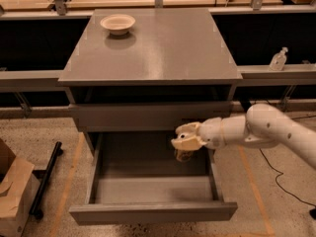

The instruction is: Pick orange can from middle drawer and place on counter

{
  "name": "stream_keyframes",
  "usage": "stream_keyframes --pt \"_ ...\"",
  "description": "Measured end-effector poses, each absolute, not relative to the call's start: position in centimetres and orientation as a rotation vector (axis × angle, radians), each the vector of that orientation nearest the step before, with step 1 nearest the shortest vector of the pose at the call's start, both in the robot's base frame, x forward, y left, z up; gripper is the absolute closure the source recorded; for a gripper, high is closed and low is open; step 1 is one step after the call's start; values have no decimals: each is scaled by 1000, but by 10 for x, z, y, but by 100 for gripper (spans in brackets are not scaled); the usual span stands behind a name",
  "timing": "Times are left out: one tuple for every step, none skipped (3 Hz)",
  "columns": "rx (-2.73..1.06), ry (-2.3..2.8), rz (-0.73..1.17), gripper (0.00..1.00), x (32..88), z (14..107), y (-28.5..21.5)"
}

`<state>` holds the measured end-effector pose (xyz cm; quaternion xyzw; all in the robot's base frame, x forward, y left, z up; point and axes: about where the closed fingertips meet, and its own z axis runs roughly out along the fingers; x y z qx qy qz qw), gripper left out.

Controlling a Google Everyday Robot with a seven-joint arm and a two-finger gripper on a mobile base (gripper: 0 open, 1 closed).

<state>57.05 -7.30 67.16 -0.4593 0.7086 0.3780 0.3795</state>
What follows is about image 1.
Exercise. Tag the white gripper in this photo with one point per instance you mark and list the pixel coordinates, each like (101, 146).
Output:
(212, 132)

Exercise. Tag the orange soda can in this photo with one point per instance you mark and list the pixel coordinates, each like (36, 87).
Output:
(183, 156)

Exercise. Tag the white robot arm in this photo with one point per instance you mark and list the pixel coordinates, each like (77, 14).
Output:
(263, 126)

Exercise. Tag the grey drawer cabinet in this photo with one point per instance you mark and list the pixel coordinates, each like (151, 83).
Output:
(168, 56)

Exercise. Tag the open grey middle drawer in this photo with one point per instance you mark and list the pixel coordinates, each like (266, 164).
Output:
(135, 178)

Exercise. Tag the closed grey top drawer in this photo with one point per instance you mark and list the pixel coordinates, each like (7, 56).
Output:
(144, 117)

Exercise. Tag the black foot pedal block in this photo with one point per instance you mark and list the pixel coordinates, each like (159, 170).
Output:
(245, 104)

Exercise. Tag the clear sanitizer pump bottle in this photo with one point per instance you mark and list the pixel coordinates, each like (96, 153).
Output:
(279, 60)

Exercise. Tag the white paper bowl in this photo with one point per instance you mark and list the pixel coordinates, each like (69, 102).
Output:
(118, 24)

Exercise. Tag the black metal stand bar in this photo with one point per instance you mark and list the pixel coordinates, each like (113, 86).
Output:
(44, 176)

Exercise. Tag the brown cardboard box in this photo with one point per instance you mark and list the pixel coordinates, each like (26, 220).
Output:
(18, 187)

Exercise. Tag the grey metal rail frame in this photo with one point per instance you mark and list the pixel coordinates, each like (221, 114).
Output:
(253, 38)

